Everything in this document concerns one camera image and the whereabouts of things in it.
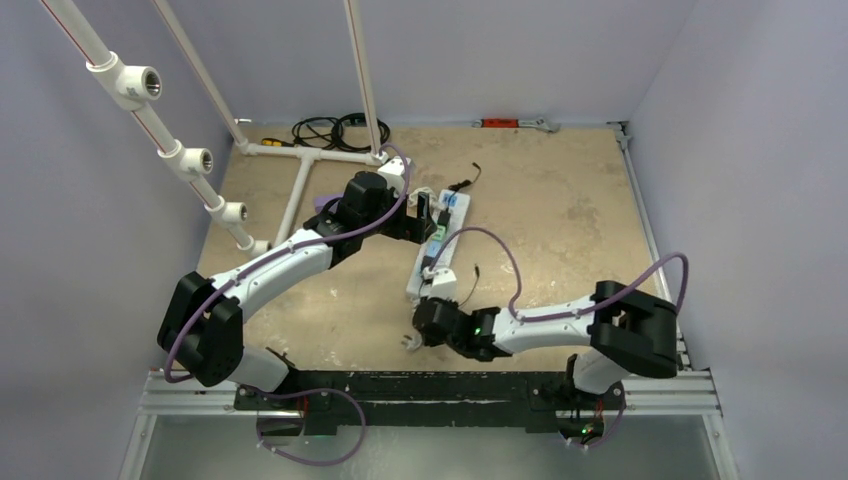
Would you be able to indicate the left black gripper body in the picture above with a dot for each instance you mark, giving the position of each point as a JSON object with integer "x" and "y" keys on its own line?
{"x": 399, "y": 225}

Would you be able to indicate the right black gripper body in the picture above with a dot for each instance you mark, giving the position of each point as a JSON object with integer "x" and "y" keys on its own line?
{"x": 424, "y": 324}

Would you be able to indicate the white power strip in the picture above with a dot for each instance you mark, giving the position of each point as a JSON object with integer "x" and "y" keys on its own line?
{"x": 433, "y": 253}

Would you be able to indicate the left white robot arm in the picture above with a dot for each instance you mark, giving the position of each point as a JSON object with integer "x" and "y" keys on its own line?
{"x": 202, "y": 329}

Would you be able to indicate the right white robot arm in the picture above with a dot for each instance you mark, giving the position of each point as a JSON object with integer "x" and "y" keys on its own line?
{"x": 625, "y": 331}

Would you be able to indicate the purple rectangular box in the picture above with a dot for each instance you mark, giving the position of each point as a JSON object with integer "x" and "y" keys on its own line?
{"x": 326, "y": 202}

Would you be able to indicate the red adjustable wrench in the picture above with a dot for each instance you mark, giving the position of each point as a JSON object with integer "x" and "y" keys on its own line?
{"x": 540, "y": 124}

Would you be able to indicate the white plug with cord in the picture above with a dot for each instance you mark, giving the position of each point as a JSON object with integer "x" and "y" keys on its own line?
{"x": 423, "y": 195}

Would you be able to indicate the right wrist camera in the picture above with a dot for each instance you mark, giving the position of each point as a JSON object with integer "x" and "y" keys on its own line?
{"x": 440, "y": 283}

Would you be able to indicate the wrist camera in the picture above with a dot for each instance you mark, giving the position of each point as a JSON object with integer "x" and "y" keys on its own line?
{"x": 440, "y": 283}
{"x": 397, "y": 172}

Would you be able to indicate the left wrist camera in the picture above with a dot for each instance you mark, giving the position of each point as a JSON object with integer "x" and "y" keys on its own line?
{"x": 397, "y": 172}

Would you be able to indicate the yellow handled screwdriver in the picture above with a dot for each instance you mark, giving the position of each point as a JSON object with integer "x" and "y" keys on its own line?
{"x": 269, "y": 141}

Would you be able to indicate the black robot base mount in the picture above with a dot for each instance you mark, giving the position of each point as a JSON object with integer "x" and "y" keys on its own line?
{"x": 319, "y": 402}

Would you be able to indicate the aluminium rail frame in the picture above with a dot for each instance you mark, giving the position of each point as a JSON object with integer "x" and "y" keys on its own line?
{"x": 482, "y": 278}

